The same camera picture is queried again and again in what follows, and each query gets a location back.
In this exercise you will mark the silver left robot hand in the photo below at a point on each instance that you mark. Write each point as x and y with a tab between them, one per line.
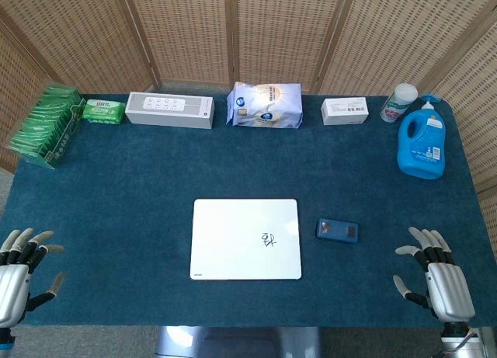
13	284

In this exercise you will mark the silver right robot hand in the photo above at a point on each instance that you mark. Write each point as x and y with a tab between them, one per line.
450	292

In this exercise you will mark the blue board eraser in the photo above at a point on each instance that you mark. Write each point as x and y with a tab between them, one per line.
338	230

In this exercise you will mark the white drawing board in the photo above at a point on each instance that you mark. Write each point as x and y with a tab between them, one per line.
233	241

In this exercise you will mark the blue carpet table mat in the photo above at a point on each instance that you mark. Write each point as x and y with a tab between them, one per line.
136	202

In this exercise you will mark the blue detergent pump bottle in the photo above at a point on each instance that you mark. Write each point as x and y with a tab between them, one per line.
421	144

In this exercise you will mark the green tea packet display box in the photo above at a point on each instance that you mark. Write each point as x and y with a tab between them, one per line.
42	129

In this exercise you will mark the wet wipes canister white lid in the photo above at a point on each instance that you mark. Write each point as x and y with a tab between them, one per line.
396	105

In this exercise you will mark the green wipes pack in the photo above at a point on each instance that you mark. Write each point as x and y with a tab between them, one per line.
103	111

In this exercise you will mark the small white cardboard box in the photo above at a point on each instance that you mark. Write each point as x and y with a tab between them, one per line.
345	111

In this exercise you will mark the grey robot torso base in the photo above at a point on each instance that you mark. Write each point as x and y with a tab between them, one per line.
233	342

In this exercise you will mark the long white power strip box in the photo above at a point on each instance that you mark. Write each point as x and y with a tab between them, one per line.
169	111

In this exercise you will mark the blue white tissue pack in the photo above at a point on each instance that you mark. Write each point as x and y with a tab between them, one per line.
264	105

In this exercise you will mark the woven bamboo folding screen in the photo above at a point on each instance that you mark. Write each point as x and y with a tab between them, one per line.
186	32

